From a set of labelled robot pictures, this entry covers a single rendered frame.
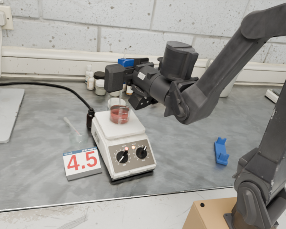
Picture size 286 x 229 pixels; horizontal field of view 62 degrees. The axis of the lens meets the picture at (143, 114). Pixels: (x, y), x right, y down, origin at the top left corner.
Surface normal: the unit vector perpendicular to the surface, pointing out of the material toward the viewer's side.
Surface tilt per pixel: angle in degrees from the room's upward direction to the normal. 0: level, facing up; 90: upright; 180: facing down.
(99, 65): 90
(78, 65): 90
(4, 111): 0
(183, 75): 87
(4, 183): 0
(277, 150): 87
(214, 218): 3
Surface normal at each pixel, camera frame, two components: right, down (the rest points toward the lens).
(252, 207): -0.10, 0.07
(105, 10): 0.23, 0.57
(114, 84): 0.62, 0.51
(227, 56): -0.75, 0.22
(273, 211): 0.07, -0.92
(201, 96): -0.45, -0.12
